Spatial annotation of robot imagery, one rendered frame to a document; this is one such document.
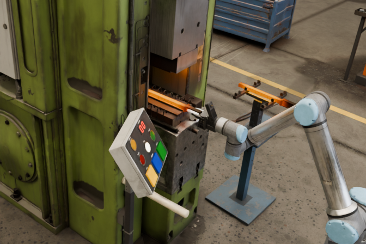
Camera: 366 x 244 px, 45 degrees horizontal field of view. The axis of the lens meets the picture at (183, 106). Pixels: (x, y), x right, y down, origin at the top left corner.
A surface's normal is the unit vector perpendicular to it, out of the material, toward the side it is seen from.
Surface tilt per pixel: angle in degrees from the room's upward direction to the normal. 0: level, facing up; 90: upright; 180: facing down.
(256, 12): 89
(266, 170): 0
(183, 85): 90
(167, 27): 90
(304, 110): 84
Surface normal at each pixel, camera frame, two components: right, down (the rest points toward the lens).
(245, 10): -0.56, 0.36
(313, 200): 0.08, -0.86
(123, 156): -0.18, 0.48
